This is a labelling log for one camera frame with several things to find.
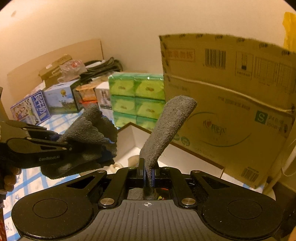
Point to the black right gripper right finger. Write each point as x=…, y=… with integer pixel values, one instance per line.
x=190, y=189

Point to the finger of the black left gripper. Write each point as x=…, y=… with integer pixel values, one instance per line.
x=34, y=131
x=32, y=145

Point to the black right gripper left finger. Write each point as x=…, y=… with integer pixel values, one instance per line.
x=108, y=190

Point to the beige round cloth pad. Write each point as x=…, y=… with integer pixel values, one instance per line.
x=131, y=162

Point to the grey towel cloth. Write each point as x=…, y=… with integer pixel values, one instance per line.
x=175, y=113

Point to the dark grey towel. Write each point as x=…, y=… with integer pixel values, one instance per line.
x=93, y=138

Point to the person's hand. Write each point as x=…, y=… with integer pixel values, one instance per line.
x=9, y=176

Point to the blue white milk box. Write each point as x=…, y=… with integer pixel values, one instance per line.
x=32, y=109

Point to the red snack packet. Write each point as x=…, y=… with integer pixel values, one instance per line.
x=162, y=194

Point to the blue checkered tablecloth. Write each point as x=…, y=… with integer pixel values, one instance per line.
x=32, y=180

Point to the blue green milk carton box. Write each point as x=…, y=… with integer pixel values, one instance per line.
x=63, y=98

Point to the brown box white inside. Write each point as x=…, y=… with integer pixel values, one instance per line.
x=132, y=137

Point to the flat brown cardboard box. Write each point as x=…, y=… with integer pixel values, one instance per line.
x=52, y=72

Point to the red box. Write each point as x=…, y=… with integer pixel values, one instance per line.
x=86, y=104

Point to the orange brown box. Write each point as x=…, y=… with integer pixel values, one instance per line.
x=87, y=91

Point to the clear plastic bag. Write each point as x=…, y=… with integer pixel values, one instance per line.
x=71, y=70

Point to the white product box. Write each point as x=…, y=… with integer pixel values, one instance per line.
x=104, y=101

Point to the large cardboard carton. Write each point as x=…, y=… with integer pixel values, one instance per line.
x=245, y=91

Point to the green tissue pack bundle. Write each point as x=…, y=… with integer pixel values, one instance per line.
x=136, y=98

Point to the yellow plastic bag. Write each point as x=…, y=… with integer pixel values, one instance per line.
x=289, y=23

